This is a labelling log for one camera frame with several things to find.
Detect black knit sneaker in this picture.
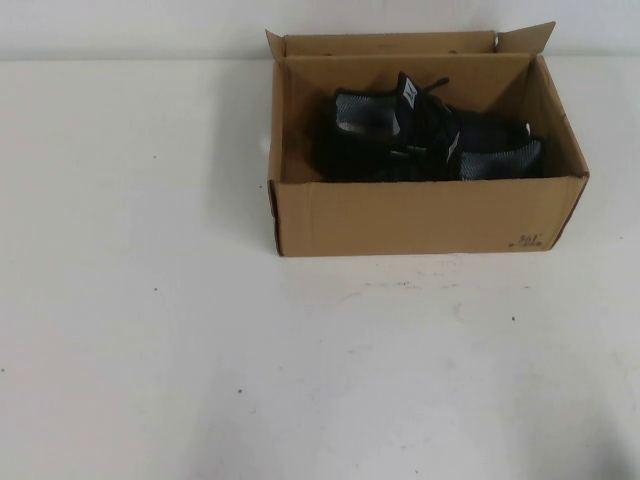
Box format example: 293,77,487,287
319,133,550,183
319,71,533,154

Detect brown cardboard shoe box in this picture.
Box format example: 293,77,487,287
263,20,591,260

